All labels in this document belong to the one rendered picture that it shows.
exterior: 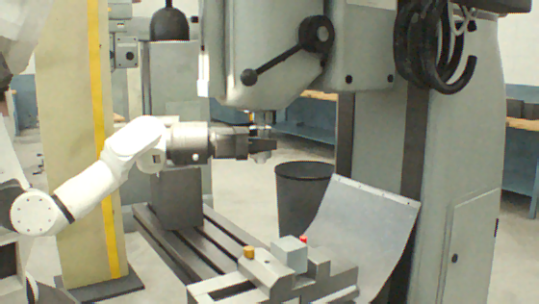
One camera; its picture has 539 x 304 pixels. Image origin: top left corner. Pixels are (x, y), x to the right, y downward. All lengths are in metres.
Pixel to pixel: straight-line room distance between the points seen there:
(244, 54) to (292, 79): 0.10
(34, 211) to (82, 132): 1.76
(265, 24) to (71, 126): 1.87
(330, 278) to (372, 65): 0.45
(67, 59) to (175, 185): 1.40
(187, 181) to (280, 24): 0.62
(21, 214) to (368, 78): 0.70
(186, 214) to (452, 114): 0.79
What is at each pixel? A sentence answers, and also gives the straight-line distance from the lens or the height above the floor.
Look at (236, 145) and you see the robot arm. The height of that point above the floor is 1.24.
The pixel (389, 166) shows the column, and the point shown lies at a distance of 1.09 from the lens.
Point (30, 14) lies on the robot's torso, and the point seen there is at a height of 1.51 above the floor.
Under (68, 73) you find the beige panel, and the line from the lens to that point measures 2.43.
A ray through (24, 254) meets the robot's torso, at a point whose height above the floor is 0.87.
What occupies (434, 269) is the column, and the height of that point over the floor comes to 0.88.
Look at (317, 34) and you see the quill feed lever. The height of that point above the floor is 1.45.
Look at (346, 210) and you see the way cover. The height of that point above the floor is 0.99.
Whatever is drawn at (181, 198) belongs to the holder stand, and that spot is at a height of 1.01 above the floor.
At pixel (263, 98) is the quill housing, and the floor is 1.34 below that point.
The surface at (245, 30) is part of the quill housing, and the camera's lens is 0.73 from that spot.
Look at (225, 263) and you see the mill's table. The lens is 1.04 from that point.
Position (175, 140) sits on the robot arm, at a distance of 0.80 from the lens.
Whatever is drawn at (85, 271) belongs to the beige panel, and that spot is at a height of 0.13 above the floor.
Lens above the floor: 1.41
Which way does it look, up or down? 13 degrees down
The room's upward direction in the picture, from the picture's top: straight up
